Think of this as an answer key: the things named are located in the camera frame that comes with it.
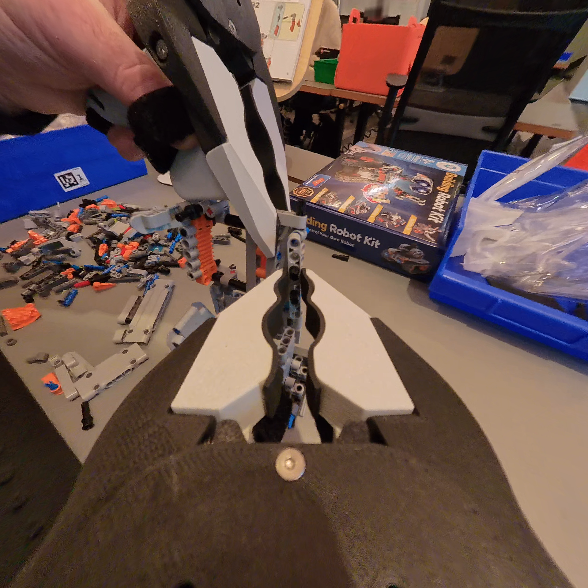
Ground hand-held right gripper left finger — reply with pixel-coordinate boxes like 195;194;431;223
170;269;281;419

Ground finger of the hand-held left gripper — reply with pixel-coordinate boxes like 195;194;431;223
191;37;282;260
242;77;294;214

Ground clear plastic bags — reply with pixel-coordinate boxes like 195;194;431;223
450;136;588;304

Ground orange gear frame assembly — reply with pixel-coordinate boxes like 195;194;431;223
129;202;319;432

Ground orange container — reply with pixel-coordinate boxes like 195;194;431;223
336;9;429;96

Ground grey long bar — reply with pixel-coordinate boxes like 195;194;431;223
115;281;176;346

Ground blue plastic bin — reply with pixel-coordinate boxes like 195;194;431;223
0;124;148;224
429;150;588;361

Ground blue robot kit box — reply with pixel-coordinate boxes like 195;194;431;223
290;141;467;276

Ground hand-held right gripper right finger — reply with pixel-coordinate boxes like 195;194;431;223
308;269;416;420

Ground instruction booklet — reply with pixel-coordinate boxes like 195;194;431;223
253;0;315;83

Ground large orange wedge piece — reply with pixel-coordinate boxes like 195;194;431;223
0;303;43;332

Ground person's left hand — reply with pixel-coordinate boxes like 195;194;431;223
0;0;175;162

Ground pile of small building parts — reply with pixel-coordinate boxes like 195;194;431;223
0;198;232;306

